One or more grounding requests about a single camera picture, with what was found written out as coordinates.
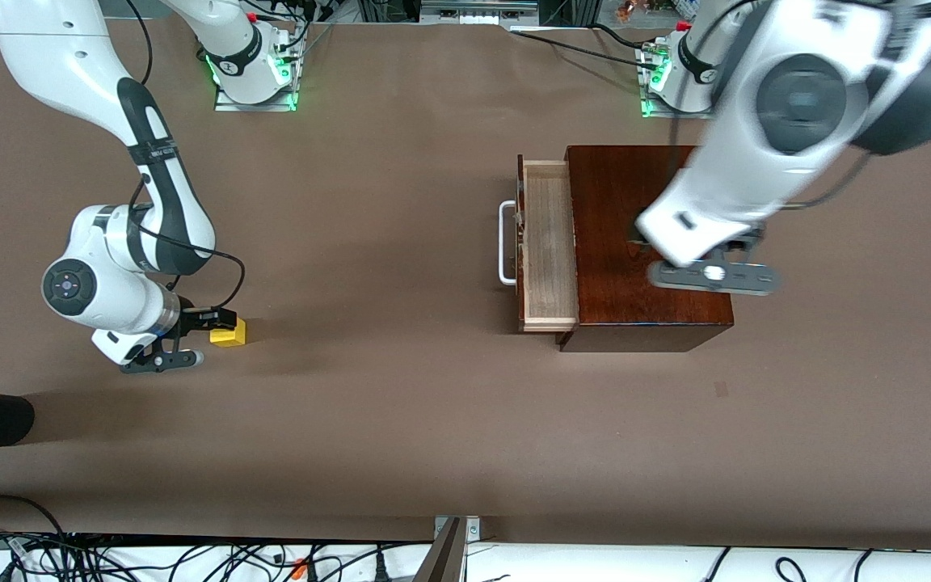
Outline grey equipment box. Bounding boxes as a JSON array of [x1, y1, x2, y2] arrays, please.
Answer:
[[419, 0, 541, 25]]

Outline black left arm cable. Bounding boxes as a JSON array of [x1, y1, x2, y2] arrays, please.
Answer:
[[785, 150, 874, 209]]

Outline yellow cube block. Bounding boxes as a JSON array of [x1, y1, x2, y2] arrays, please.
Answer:
[[209, 317, 246, 348]]

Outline dark brown wooden cabinet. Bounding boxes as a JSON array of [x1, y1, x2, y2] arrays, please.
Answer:
[[556, 145, 735, 353]]

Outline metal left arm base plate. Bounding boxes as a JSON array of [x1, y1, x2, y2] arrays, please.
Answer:
[[639, 44, 713, 120]]

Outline black cable across table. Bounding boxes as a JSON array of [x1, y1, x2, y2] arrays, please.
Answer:
[[510, 28, 648, 70]]

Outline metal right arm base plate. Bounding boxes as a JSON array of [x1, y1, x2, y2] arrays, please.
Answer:
[[213, 36, 305, 112]]

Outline aluminium post with bracket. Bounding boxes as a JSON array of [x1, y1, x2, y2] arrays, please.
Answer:
[[415, 516, 482, 582]]

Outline light wood drawer white handle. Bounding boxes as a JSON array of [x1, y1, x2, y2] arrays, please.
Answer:
[[498, 155, 579, 334]]

